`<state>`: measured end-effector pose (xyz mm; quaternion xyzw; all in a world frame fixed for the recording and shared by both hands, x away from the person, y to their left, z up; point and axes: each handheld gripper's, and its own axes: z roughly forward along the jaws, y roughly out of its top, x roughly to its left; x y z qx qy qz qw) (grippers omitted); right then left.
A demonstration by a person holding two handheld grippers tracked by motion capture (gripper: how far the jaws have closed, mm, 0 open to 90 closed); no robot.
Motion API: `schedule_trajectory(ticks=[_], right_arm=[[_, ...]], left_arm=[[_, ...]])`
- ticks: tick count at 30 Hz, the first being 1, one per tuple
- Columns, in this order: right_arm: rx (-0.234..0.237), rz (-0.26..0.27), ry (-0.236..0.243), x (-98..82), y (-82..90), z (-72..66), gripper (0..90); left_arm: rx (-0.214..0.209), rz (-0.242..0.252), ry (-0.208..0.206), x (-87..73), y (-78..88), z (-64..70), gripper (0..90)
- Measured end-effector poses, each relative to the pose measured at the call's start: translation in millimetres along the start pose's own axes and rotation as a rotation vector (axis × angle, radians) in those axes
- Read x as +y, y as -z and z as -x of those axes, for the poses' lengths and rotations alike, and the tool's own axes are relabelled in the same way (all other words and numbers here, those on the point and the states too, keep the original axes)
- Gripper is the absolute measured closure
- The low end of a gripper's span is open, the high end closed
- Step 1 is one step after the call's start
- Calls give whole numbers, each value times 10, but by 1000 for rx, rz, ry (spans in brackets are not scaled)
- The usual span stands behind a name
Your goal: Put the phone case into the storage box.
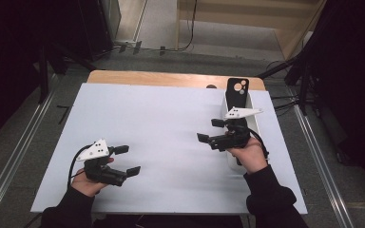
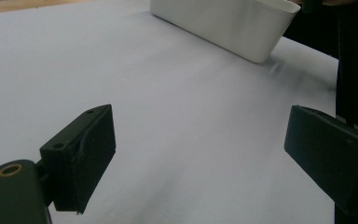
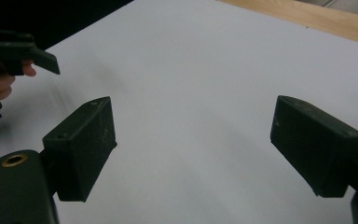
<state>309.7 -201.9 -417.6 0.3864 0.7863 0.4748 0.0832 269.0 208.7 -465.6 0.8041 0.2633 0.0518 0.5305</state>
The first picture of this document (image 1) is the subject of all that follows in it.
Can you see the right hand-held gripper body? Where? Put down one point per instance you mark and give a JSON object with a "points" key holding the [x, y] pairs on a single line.
{"points": [[234, 137]]}

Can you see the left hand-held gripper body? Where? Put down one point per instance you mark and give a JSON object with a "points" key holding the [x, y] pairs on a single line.
{"points": [[103, 172]]}

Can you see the white plastic storage box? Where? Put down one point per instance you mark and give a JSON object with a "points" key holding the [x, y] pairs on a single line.
{"points": [[255, 125]]}

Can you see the person's left hand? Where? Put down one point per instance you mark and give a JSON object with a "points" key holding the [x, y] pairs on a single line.
{"points": [[87, 185]]}

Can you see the person's right hand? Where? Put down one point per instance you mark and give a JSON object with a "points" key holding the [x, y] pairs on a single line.
{"points": [[252, 156]]}

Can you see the dark table grommet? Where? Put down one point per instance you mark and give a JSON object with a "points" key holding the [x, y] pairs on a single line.
{"points": [[211, 86]]}

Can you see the white table board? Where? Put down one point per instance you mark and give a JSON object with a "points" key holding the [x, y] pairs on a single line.
{"points": [[155, 126]]}

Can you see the person's lap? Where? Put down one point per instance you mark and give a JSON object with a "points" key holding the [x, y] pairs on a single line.
{"points": [[171, 222]]}

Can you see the wooden table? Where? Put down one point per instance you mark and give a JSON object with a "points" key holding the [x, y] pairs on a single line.
{"points": [[171, 79]]}

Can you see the black metal stand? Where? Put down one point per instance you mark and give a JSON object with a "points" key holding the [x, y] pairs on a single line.
{"points": [[43, 79], [303, 85]]}

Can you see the wooden platform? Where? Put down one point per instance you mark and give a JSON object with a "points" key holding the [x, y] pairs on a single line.
{"points": [[234, 17]]}

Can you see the black cabinet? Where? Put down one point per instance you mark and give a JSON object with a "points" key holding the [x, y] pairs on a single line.
{"points": [[95, 28]]}

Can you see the black curtain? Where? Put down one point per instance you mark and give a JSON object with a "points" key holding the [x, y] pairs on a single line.
{"points": [[6, 63], [355, 79]]}

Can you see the metal floor rail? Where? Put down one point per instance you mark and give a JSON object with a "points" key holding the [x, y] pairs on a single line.
{"points": [[323, 164], [9, 158]]}

